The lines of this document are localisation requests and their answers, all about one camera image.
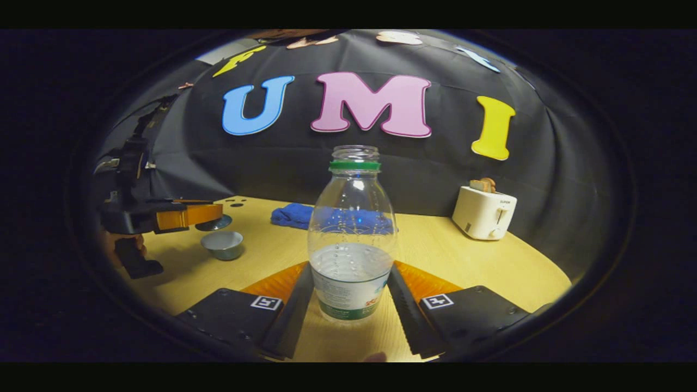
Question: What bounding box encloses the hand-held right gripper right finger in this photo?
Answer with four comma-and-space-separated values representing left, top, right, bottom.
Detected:
388, 260, 531, 360

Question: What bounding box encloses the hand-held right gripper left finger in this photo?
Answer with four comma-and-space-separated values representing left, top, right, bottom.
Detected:
177, 261, 315, 361

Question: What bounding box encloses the teal teacup lid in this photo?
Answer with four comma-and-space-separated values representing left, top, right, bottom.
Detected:
194, 213, 234, 232

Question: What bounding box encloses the white teacup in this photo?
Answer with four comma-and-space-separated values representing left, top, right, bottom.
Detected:
200, 230, 244, 261

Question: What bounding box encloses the clear plastic water bottle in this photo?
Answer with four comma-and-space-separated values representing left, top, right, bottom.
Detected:
307, 145, 398, 322

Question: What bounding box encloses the blue towel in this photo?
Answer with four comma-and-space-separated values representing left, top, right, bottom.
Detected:
270, 203, 399, 236

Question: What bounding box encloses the white toaster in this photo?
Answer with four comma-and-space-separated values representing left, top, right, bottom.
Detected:
451, 185, 518, 241

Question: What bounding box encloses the black backdrop cloth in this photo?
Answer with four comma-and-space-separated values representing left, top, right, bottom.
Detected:
95, 29, 632, 273

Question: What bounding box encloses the brown overhead fixture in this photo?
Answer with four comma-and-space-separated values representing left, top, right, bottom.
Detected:
255, 29, 338, 42

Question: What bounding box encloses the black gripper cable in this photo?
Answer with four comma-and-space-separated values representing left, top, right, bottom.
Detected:
133, 95, 178, 140

